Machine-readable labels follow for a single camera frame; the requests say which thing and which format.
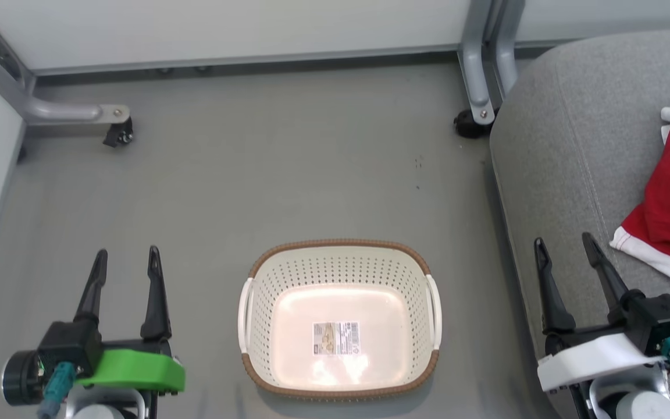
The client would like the grey fabric sofa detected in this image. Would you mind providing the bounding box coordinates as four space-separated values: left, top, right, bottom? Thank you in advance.
489 29 670 419

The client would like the black right gripper white band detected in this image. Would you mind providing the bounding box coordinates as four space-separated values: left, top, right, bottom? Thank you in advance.
534 232 670 395

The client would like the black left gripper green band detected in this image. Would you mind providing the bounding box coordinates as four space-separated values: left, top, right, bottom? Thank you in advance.
1 246 187 407

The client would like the grey partition bottom rail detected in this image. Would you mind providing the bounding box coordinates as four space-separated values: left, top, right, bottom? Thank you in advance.
31 43 465 77

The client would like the cream perforated basket brown rim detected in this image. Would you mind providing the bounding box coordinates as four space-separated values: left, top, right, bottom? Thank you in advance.
237 239 443 402

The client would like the grey partition frame with long foot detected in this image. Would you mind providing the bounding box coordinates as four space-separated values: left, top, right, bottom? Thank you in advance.
0 10 131 126

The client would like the grey partition post with caster foot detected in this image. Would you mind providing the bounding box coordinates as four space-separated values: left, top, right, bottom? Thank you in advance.
457 0 497 126

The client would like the grey partition post with short foot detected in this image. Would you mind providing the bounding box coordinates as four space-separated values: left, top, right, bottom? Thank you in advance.
486 0 526 101

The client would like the black caster wheel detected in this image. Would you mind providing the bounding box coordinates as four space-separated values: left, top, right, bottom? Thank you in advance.
454 109 496 140
102 116 136 148

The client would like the white printed basket sticker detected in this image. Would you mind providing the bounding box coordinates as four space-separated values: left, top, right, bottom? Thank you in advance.
312 321 361 356

